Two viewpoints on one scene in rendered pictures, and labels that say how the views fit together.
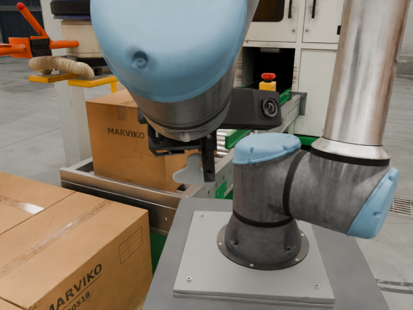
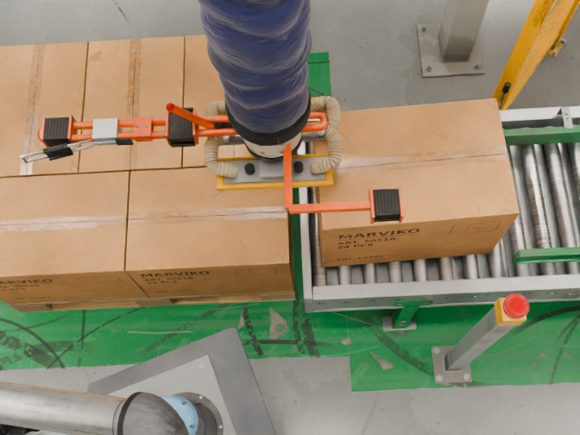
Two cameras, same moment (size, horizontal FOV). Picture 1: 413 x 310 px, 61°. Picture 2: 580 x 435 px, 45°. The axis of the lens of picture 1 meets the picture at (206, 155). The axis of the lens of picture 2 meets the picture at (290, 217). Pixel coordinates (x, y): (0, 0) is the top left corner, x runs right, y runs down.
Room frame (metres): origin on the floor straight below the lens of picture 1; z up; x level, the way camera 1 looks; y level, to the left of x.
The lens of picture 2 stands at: (1.05, -0.45, 2.93)
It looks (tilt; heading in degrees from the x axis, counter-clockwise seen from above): 69 degrees down; 69
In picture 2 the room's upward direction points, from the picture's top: 7 degrees counter-clockwise
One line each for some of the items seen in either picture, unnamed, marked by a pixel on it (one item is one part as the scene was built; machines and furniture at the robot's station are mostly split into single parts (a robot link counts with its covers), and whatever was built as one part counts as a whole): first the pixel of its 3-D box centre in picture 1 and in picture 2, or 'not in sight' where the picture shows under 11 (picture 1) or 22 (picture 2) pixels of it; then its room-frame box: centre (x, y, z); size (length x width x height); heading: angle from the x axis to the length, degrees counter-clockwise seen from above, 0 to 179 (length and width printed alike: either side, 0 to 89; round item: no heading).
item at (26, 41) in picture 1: (31, 47); (182, 127); (1.14, 0.55, 1.21); 0.10 x 0.08 x 0.06; 64
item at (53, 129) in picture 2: not in sight; (59, 130); (0.83, 0.70, 1.21); 0.08 x 0.07 x 0.05; 154
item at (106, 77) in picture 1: (111, 72); (274, 169); (1.33, 0.35, 1.11); 0.34 x 0.10 x 0.05; 154
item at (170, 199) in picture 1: (118, 187); (304, 207); (1.43, 0.40, 0.58); 0.70 x 0.03 x 0.06; 65
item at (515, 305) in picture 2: (268, 77); (514, 306); (1.74, -0.30, 1.02); 0.07 x 0.07 x 0.04
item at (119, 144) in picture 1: (160, 130); (405, 186); (1.74, 0.24, 0.75); 0.60 x 0.40 x 0.40; 157
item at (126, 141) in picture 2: not in sight; (78, 150); (0.85, 0.62, 1.21); 0.31 x 0.03 x 0.05; 167
